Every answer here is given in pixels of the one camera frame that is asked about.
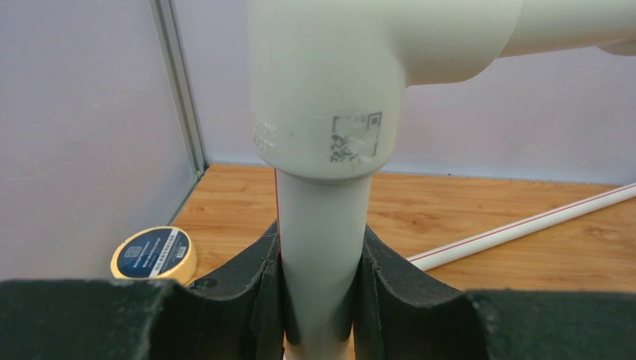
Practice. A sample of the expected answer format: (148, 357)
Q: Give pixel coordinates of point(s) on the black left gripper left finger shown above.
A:
(233, 312)

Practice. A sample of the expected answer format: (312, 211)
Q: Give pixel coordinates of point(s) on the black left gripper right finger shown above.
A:
(403, 313)

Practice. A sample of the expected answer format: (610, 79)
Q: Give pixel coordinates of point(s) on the white PVC pipe frame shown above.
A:
(327, 85)

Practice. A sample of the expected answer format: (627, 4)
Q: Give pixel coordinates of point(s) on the masking tape roll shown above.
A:
(161, 252)

